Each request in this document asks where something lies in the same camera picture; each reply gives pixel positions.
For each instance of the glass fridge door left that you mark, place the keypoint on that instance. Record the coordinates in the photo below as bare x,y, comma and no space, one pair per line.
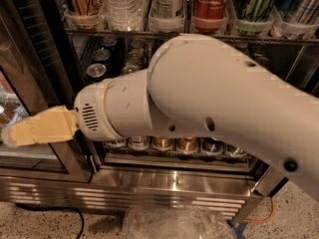
40,69

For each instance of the silver can bottom shelf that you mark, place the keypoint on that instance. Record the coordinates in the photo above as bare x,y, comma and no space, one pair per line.
116,143

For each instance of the stainless steel fridge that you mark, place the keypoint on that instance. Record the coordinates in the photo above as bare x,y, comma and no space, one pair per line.
123,177

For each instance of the front blue pepsi can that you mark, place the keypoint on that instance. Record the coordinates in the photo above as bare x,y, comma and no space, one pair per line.
96,72

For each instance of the bronze can bottom shelf right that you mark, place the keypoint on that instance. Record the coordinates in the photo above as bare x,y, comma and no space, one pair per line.
187,145

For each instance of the front white green can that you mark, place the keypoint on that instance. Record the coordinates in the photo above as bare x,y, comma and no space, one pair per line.
128,69

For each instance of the blue pepsi can bottom shelf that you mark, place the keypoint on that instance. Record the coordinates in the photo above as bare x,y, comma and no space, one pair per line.
211,146

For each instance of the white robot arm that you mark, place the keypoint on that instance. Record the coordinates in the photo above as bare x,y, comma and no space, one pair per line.
195,86

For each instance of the clear water bottle top shelf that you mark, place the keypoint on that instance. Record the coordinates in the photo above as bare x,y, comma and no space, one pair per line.
126,15

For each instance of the white green can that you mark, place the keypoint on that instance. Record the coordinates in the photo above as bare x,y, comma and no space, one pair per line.
128,69
136,58

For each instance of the bronze can shelf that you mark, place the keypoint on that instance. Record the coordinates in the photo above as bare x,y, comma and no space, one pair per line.
162,144
187,145

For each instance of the large coca-cola can top shelf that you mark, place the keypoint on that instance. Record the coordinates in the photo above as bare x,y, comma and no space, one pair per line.
207,13

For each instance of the green can bottom shelf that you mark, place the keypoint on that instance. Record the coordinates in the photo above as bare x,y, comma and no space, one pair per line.
235,152

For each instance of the small brown bottle bottom shelf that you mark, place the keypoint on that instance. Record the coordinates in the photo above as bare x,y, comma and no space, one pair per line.
139,142

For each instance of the bronze can bottom shelf left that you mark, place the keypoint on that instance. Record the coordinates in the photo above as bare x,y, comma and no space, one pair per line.
162,144

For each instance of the clear plastic bag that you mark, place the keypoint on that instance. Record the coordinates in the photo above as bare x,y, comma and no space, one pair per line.
175,223

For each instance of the gold can top shelf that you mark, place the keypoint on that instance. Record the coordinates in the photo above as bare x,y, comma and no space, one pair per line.
84,14

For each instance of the green monster can top shelf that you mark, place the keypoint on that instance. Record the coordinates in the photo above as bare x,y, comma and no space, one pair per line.
253,10

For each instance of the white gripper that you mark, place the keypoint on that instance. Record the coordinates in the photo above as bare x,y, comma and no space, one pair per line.
90,112

